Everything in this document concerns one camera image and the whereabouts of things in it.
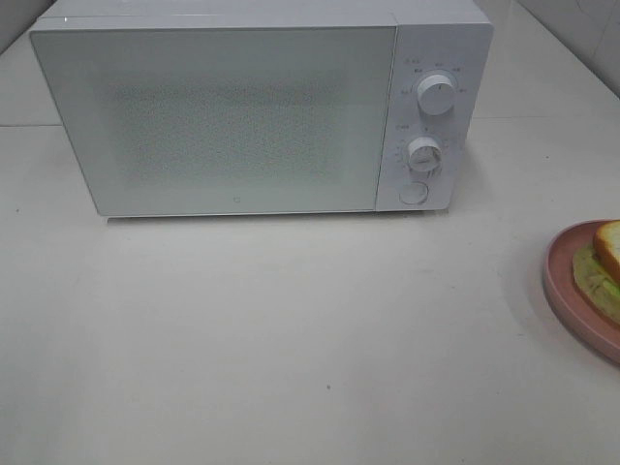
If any round white door button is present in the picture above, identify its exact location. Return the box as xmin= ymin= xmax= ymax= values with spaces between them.
xmin=398 ymin=181 xmax=429 ymax=205

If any toast sandwich with lettuce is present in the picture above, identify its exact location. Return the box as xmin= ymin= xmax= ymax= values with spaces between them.
xmin=573 ymin=220 xmax=619 ymax=325

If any pink round plate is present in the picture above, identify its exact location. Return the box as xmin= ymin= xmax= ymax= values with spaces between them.
xmin=542 ymin=220 xmax=619 ymax=365

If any lower white timer knob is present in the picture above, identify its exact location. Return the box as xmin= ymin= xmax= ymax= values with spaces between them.
xmin=406 ymin=137 xmax=442 ymax=172

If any upper white power knob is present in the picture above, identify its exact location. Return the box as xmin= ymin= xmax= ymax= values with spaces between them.
xmin=417 ymin=71 xmax=456 ymax=116

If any white microwave door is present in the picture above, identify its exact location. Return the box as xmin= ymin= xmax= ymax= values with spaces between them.
xmin=31 ymin=27 xmax=395 ymax=217

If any white microwave oven body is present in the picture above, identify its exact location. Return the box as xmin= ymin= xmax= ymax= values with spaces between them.
xmin=29 ymin=1 xmax=494 ymax=216

